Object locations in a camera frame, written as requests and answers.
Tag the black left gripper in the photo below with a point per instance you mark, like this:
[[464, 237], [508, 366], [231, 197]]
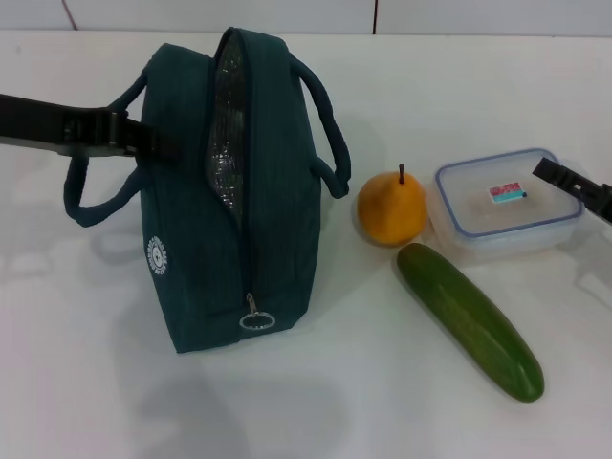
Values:
[[38, 122]]

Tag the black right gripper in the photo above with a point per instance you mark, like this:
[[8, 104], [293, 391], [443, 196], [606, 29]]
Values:
[[603, 201]]

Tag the clear blue-rimmed plastic food box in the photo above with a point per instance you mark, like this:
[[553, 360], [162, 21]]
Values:
[[497, 215]]

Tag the dark teal insulated lunch bag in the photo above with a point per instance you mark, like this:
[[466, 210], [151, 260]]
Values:
[[277, 215]]

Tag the green cucumber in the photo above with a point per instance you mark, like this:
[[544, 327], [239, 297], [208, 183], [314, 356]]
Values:
[[468, 320]]

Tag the orange yellow pear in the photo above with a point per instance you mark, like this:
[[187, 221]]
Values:
[[389, 210]]

